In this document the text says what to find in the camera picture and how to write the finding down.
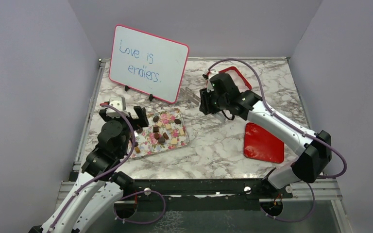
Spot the white heart chocolate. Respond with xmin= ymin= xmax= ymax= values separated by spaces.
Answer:
xmin=170 ymin=138 xmax=178 ymax=145

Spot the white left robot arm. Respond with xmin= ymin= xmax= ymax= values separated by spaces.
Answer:
xmin=29 ymin=103 xmax=149 ymax=233

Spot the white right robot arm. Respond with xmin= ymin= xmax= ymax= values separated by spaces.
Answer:
xmin=199 ymin=73 xmax=332 ymax=198

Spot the dark heart chocolate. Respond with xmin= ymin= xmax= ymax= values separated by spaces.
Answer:
xmin=158 ymin=136 xmax=166 ymax=144

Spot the dark leaf chocolate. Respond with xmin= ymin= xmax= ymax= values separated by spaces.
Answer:
xmin=174 ymin=118 xmax=182 ymax=124

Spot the red square tin box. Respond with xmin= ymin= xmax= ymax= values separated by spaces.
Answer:
xmin=207 ymin=66 xmax=252 ymax=92

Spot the floral tray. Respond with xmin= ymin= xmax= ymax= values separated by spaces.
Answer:
xmin=131 ymin=108 xmax=189 ymax=158

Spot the pink framed whiteboard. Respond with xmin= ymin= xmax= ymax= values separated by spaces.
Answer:
xmin=108 ymin=25 xmax=190 ymax=103

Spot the red tin lid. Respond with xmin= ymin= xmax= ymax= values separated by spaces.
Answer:
xmin=243 ymin=123 xmax=285 ymax=164

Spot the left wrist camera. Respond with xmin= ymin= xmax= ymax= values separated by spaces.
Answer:
xmin=106 ymin=97 xmax=126 ymax=117

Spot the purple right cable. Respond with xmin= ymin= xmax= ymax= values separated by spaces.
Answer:
xmin=207 ymin=58 xmax=348 ymax=180

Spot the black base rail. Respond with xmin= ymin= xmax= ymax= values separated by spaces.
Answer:
xmin=108 ymin=178 xmax=292 ymax=214

